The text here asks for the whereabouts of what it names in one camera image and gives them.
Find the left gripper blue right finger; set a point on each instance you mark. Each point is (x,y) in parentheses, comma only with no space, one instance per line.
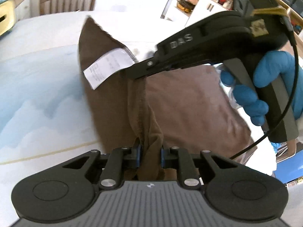
(164,153)

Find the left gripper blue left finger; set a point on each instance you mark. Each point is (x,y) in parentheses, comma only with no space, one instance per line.
(137,153)

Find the brown t-shirt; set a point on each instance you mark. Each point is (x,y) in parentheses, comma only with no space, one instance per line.
(184,108)

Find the blue gloved right hand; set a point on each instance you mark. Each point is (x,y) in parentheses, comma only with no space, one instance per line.
(274,64)

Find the far wooden chair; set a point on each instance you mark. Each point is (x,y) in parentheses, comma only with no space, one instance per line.
(60,6)

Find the wooden sideboard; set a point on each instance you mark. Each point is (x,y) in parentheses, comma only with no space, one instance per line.
(22,9)

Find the yellow tissue box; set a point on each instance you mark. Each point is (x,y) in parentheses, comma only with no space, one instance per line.
(8,19)

